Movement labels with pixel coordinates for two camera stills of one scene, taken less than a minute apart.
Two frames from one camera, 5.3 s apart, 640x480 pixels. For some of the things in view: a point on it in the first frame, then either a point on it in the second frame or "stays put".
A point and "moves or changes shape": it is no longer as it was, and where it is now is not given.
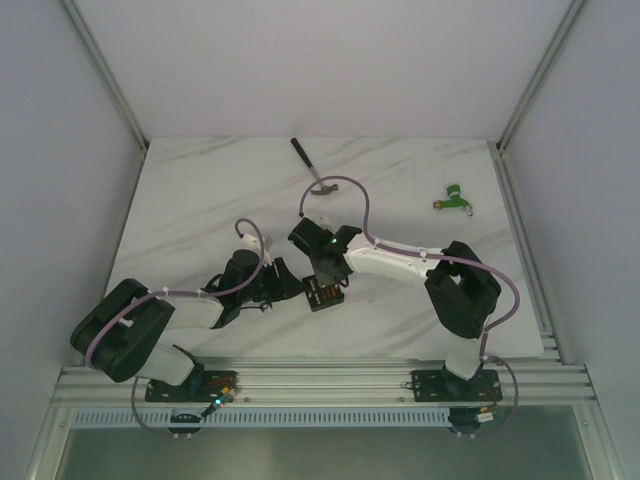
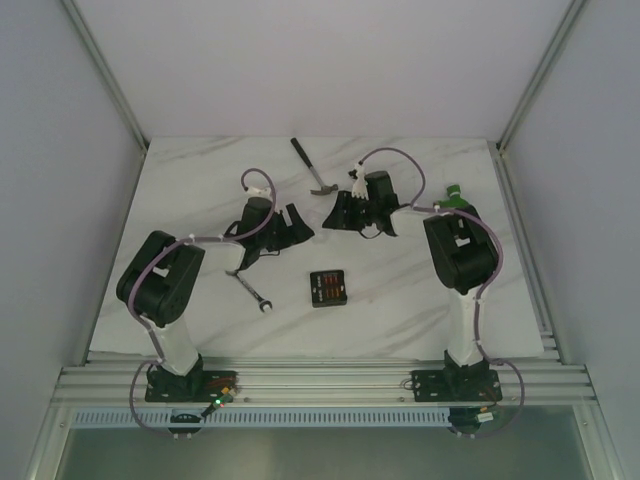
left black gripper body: (275, 282) to (286, 229)
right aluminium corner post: (539, 75) stays put
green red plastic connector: (455, 200) stays put
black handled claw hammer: (325, 189) stays put
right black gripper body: (323, 276) to (365, 210)
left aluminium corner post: (105, 76) stays put
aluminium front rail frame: (340, 383) stays put
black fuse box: (321, 296) moves or changes shape
